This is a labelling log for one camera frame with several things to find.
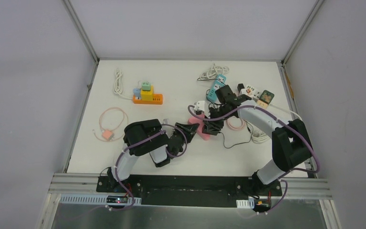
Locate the pink plug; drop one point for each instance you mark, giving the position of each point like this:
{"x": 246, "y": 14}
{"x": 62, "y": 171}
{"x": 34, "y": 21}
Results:
{"x": 107, "y": 135}

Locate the yellow plug adapter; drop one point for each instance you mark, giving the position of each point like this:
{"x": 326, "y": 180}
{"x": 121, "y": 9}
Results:
{"x": 147, "y": 93}

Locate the orange power strip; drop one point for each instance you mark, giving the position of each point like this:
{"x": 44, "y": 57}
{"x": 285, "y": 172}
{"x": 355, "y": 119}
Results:
{"x": 157, "y": 100}

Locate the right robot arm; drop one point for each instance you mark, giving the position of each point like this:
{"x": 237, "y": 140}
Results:
{"x": 290, "y": 141}

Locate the teal power strip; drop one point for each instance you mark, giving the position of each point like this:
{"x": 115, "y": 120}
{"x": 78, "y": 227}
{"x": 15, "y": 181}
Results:
{"x": 217, "y": 84}

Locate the white cube socket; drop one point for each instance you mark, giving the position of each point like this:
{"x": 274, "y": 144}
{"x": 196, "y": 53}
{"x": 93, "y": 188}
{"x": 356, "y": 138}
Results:
{"x": 250, "y": 91}

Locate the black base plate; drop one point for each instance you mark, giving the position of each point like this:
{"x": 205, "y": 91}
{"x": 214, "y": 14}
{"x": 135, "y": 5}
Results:
{"x": 189, "y": 191}

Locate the green plug adapter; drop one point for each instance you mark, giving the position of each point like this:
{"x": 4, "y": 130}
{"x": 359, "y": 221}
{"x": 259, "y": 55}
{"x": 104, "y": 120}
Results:
{"x": 146, "y": 86}

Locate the small black plug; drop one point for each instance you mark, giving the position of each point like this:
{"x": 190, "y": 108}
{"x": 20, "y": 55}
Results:
{"x": 240, "y": 87}

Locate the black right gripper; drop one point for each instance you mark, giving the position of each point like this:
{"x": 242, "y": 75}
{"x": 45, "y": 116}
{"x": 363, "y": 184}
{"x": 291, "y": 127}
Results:
{"x": 212, "y": 126}

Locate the green patterned plug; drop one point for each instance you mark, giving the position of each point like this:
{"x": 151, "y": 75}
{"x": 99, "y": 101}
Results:
{"x": 266, "y": 96}

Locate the pink triangular power strip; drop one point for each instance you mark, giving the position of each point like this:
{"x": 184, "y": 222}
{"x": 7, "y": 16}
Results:
{"x": 199, "y": 131}

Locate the light blue plug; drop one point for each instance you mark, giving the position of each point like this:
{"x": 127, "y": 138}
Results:
{"x": 137, "y": 92}

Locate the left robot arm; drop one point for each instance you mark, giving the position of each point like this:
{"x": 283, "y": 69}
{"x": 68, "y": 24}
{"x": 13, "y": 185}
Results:
{"x": 162, "y": 141}

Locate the beige plug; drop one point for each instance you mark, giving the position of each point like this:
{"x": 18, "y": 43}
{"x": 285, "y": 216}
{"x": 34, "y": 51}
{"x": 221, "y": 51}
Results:
{"x": 262, "y": 104}

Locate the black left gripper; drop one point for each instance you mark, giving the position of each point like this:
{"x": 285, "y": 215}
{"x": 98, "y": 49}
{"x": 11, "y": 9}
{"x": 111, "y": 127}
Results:
{"x": 180, "y": 134}

